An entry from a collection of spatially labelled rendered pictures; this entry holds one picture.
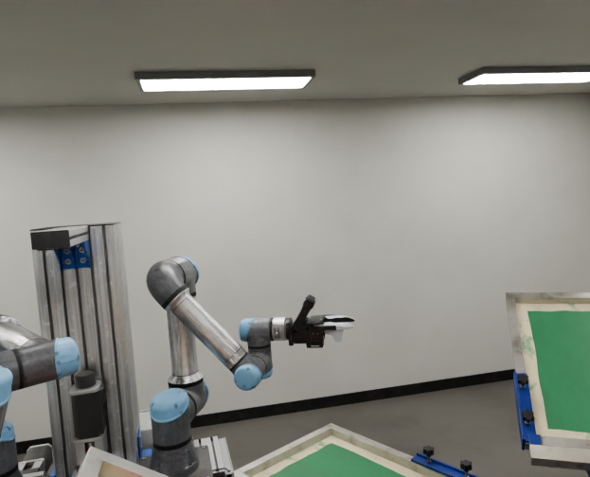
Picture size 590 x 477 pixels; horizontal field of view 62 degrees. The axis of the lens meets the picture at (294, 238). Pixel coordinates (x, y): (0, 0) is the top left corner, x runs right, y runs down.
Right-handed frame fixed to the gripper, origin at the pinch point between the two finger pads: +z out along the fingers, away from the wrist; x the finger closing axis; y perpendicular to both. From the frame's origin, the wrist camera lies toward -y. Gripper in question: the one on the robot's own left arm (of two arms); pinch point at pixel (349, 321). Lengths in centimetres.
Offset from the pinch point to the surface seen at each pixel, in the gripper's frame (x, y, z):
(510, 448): -221, 199, 104
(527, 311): -84, 31, 76
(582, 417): -33, 54, 81
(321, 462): -36, 78, -19
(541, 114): -422, -55, 183
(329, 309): -311, 114, -43
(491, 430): -251, 204, 96
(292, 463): -35, 78, -31
